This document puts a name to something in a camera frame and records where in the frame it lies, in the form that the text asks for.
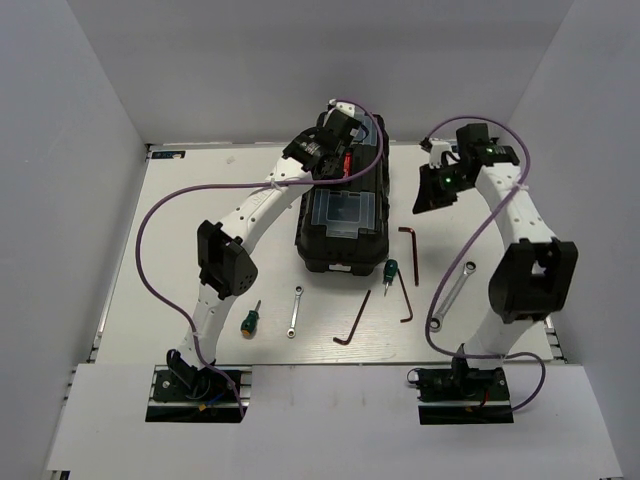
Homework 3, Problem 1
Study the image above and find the large silver ratchet wrench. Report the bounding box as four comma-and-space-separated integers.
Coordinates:
429, 261, 477, 333

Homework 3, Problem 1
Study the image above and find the black plastic toolbox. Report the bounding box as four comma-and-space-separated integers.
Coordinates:
295, 112, 390, 276

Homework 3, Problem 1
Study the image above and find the small green stubby screwdriver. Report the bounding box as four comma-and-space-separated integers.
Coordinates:
383, 259, 398, 295

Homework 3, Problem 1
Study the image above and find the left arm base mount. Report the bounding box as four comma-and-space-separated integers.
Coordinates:
145, 366, 243, 424

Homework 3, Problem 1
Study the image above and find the brown hex key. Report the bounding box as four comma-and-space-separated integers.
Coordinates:
397, 271, 414, 324
398, 226, 420, 287
333, 289, 372, 346

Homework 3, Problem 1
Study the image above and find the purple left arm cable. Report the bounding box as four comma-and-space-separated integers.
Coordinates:
136, 96, 390, 419

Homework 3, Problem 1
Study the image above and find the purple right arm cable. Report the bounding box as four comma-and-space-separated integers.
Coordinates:
423, 116, 547, 414

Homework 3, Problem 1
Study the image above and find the brown hex key upper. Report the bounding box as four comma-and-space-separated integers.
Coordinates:
398, 226, 420, 287

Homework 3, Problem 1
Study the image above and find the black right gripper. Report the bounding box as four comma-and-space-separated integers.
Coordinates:
412, 162, 472, 215

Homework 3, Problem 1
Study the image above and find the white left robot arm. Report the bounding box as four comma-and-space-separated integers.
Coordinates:
175, 102, 362, 399

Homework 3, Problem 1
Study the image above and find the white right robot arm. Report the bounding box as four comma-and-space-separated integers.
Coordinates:
412, 115, 578, 399

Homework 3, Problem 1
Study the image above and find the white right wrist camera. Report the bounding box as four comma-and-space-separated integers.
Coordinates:
419, 137, 459, 168

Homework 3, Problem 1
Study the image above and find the small silver ratchet wrench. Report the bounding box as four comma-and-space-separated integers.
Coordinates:
287, 285, 304, 339

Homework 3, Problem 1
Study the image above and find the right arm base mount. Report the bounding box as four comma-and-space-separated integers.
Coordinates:
406, 366, 514, 426

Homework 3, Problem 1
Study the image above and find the brown hex key middle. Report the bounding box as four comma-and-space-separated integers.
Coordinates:
397, 271, 414, 324

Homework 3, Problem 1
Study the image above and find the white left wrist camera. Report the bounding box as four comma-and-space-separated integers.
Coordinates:
326, 99, 362, 122

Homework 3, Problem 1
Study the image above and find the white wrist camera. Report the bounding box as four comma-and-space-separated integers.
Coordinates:
326, 99, 362, 122
419, 137, 459, 168

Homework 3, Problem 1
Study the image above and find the green screwdriver orange cap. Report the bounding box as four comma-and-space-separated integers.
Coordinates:
240, 300, 262, 338

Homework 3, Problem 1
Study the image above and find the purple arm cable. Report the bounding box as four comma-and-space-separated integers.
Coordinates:
136, 96, 390, 419
423, 116, 547, 414

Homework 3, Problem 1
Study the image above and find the brown hex key lower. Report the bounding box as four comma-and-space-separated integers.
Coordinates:
333, 289, 372, 346

